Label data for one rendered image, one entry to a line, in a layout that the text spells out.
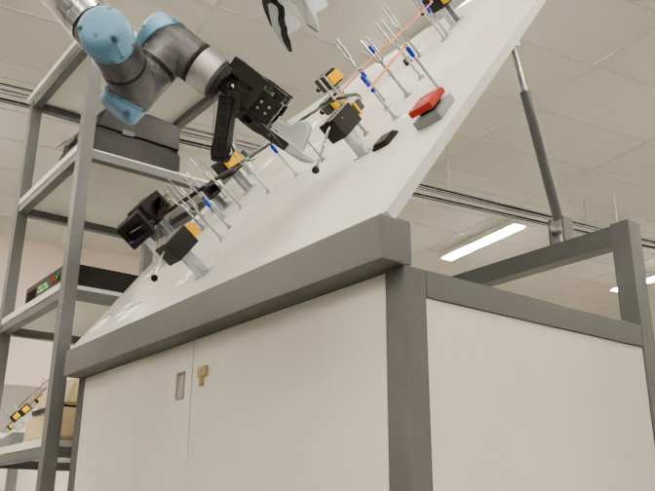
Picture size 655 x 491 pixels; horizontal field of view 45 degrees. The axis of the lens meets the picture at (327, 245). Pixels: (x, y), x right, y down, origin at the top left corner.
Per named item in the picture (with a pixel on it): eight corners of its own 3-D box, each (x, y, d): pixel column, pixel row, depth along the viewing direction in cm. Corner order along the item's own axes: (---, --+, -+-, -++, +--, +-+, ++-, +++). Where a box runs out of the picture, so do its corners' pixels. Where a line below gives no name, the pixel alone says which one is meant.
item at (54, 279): (64, 284, 210) (67, 260, 212) (21, 310, 237) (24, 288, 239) (176, 304, 229) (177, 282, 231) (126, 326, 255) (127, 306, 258)
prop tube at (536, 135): (563, 233, 157) (525, 89, 162) (552, 237, 159) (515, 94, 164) (572, 232, 159) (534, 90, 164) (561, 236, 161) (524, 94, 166)
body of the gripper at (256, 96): (288, 97, 130) (231, 54, 131) (258, 139, 132) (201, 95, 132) (296, 99, 138) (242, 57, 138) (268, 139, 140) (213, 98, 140)
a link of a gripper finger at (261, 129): (288, 143, 131) (245, 111, 131) (282, 151, 131) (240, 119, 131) (292, 143, 135) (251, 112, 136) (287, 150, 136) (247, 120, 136)
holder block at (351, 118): (332, 144, 142) (318, 127, 141) (348, 127, 145) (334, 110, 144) (346, 136, 139) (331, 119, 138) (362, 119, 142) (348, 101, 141)
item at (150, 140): (86, 152, 226) (93, 92, 232) (55, 177, 243) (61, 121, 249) (180, 179, 244) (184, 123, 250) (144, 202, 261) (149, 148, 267)
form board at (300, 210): (75, 354, 197) (70, 349, 196) (286, 129, 258) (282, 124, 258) (395, 220, 108) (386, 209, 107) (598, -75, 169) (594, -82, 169)
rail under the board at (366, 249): (381, 257, 104) (380, 211, 107) (62, 377, 193) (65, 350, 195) (412, 266, 108) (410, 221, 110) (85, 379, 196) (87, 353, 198)
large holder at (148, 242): (175, 244, 212) (137, 204, 208) (177, 255, 195) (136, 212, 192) (157, 260, 212) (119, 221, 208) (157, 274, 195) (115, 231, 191)
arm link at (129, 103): (82, 78, 126) (127, 29, 129) (105, 112, 137) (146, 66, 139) (118, 102, 124) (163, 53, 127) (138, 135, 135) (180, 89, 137)
